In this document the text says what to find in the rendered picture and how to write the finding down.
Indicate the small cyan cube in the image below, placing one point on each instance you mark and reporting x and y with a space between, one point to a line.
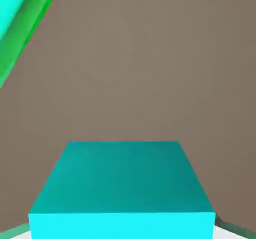
122 185

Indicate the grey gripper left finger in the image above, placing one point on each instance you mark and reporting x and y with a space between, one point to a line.
19 233

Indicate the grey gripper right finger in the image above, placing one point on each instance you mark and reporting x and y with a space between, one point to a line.
230 232

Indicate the large green box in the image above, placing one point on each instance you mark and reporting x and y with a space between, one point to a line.
26 27

